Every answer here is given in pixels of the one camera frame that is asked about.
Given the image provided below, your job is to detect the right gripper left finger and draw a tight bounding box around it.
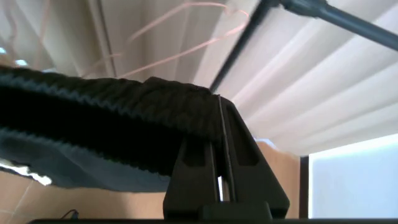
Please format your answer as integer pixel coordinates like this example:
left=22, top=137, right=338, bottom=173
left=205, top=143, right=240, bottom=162
left=163, top=136, right=219, bottom=218

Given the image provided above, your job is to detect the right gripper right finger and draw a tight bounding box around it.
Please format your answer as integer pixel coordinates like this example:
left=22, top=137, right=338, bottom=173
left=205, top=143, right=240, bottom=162
left=219, top=95, right=290, bottom=218

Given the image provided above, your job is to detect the black garment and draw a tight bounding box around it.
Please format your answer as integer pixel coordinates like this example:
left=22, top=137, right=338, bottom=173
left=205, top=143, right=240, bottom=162
left=0, top=65, right=223, bottom=193

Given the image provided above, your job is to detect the black clothes rack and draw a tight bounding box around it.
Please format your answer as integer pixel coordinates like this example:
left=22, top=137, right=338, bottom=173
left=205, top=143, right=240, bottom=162
left=210, top=0, right=398, bottom=93

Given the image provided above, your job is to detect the beige curtain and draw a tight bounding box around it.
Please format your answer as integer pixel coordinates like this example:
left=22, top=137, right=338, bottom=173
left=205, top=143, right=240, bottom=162
left=0, top=0, right=398, bottom=156

